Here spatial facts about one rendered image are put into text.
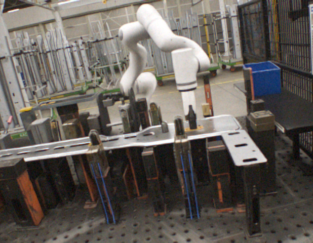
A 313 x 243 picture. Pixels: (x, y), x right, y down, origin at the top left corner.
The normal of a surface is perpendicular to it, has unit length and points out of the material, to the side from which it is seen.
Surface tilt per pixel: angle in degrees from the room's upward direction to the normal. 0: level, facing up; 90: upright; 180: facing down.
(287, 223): 0
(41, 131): 90
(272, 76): 90
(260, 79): 90
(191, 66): 90
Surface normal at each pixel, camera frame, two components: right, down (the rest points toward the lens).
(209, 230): -0.18, -0.93
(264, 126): -0.05, 0.30
